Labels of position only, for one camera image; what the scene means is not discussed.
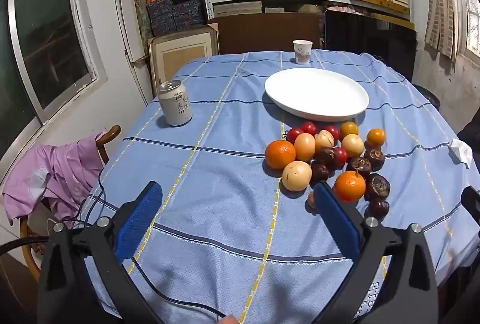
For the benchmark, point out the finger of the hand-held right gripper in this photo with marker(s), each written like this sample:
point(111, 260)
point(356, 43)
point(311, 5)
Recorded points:
point(471, 202)

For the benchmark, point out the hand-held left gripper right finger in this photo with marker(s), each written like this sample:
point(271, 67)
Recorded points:
point(335, 221)

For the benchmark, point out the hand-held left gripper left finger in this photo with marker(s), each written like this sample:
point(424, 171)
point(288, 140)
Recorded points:
point(138, 223)

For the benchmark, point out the small brown longan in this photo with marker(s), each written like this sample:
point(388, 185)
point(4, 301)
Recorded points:
point(311, 200)

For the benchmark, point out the orange tangerine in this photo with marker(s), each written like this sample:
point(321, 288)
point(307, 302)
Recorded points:
point(349, 186)
point(280, 154)

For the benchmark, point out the dark water chestnut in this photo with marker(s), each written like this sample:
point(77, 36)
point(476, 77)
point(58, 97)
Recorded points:
point(325, 157)
point(375, 158)
point(377, 187)
point(377, 208)
point(359, 166)

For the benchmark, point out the dark purple round fruit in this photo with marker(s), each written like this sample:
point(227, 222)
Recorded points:
point(319, 172)

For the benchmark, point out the pale yellow smooth fruit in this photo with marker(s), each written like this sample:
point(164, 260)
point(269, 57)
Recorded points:
point(296, 176)

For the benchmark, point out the pale orange smooth fruit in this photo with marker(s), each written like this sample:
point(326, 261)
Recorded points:
point(304, 146)

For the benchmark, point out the orange tomato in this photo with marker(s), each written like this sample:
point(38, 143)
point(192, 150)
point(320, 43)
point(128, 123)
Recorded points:
point(375, 137)

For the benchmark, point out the yellow-orange tomato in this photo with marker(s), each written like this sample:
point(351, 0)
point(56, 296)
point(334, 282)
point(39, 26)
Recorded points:
point(349, 129)

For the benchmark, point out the white oval plate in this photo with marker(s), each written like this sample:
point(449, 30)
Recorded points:
point(315, 91)

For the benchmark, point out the person's left hand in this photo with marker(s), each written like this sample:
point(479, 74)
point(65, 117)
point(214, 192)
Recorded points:
point(229, 320)

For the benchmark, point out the crumpled white tissue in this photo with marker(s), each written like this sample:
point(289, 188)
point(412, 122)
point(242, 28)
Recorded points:
point(460, 153)

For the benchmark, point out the wooden chair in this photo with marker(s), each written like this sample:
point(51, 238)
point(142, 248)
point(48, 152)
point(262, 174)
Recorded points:
point(111, 133)

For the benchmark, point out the pink garment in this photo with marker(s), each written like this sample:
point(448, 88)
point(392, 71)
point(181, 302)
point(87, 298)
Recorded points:
point(56, 174)

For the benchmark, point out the blue checked tablecloth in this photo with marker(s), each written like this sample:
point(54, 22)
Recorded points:
point(225, 159)

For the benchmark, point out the black chair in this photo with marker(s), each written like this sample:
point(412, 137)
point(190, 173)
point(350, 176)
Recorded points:
point(427, 95)

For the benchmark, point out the cream beverage can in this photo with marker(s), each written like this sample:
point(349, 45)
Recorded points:
point(176, 105)

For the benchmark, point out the white paper cup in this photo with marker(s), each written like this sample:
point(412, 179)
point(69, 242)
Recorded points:
point(302, 52)

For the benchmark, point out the black panel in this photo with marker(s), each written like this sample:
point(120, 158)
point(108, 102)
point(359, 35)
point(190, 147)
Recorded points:
point(371, 43)

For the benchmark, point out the barred bright window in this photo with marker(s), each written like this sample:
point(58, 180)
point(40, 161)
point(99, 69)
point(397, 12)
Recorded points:
point(473, 20)

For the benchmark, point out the white leaning board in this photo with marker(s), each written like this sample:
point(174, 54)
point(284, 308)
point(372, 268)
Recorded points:
point(125, 31)

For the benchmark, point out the brown board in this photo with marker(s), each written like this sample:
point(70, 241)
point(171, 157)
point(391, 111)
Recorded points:
point(262, 33)

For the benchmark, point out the aluminium framed window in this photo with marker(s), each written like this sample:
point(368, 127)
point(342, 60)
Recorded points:
point(48, 39)

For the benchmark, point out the stack of blue patterned boxes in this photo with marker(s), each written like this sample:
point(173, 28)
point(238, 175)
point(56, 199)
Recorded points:
point(168, 16)

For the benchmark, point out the pink cloth bundle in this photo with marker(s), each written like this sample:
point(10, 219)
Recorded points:
point(356, 9)

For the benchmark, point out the mottled stone-pattern panel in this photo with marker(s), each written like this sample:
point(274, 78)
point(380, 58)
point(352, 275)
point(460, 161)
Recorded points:
point(139, 5)

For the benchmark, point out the grey woven box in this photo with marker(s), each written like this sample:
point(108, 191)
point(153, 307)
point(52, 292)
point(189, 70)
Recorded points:
point(236, 8)

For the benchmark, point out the wooden picture frame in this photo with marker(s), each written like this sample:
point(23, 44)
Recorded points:
point(180, 54)

